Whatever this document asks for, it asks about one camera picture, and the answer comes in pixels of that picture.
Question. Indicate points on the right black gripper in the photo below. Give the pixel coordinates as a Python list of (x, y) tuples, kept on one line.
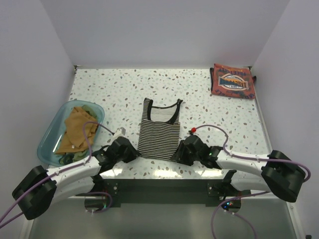
[(179, 156)]

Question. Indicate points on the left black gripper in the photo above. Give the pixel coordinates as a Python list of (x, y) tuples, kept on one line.
[(133, 154)]

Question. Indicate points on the black white striped tank top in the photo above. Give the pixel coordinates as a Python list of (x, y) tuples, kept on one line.
[(159, 130)]

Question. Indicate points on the red tank top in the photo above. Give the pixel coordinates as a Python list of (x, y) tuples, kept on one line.
[(232, 82)]

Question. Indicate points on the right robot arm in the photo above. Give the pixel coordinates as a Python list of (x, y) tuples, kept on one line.
[(242, 179)]

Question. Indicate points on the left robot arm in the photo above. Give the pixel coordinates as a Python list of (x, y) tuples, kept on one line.
[(41, 187)]

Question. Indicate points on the mustard yellow tank top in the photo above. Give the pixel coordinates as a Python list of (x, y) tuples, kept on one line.
[(79, 129)]

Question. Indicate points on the teal plastic basket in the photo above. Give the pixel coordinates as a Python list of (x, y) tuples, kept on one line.
[(55, 132)]

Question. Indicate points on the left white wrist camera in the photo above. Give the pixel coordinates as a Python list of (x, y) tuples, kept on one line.
[(120, 132)]

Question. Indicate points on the aluminium frame rail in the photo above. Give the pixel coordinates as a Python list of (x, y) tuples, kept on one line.
[(264, 119)]

